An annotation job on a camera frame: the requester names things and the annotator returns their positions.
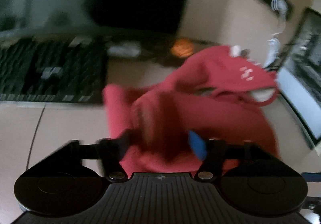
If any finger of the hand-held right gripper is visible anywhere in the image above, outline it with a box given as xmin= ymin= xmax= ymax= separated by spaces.
xmin=301 ymin=172 xmax=321 ymax=182

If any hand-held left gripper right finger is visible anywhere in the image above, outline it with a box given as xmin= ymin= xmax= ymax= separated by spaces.
xmin=189 ymin=131 xmax=276 ymax=180

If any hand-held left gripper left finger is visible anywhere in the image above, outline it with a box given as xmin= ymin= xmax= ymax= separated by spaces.
xmin=38 ymin=130 xmax=134 ymax=182

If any red fleece hooded garment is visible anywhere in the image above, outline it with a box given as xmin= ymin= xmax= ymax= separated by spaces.
xmin=102 ymin=46 xmax=280 ymax=173

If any lit computer monitor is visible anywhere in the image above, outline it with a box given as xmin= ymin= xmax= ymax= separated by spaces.
xmin=276 ymin=7 xmax=321 ymax=149

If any orange pumpkin toy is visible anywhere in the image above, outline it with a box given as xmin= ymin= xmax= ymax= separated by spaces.
xmin=171 ymin=38 xmax=195 ymax=57

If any black keyboard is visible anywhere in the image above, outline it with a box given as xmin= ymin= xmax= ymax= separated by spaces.
xmin=0 ymin=36 xmax=108 ymax=104

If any white coiled cable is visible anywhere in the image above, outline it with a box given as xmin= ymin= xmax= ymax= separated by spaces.
xmin=263 ymin=0 xmax=287 ymax=69

